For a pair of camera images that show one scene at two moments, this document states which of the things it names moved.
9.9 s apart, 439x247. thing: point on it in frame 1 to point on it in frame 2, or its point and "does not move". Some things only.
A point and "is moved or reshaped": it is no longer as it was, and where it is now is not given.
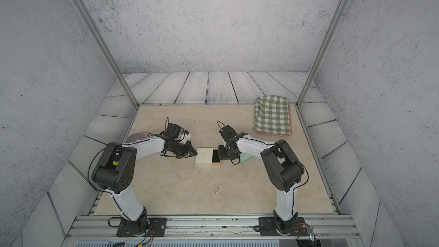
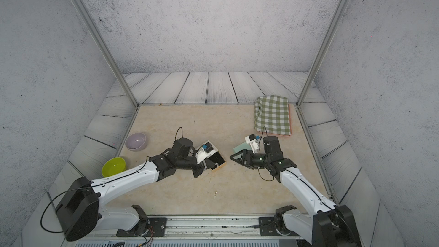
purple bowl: (135, 136) does not move
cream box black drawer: (216, 160) is moved or reshaped
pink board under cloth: (290, 127) does not move
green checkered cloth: (271, 115) does not move
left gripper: (188, 149) to (203, 166)
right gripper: (223, 156) to (246, 154)
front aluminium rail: (210, 230) does not move
